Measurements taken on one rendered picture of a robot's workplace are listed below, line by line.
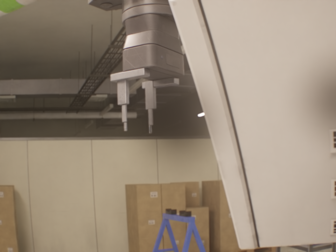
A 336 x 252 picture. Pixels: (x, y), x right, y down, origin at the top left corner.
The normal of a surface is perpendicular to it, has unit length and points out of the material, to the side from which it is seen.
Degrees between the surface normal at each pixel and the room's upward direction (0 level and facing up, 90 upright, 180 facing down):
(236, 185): 132
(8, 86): 90
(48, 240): 90
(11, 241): 90
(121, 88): 90
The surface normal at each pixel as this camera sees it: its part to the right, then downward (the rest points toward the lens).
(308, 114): -0.26, 0.62
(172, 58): 0.84, -0.08
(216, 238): -0.96, 0.00
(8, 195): 0.29, -0.10
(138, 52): -0.54, -0.06
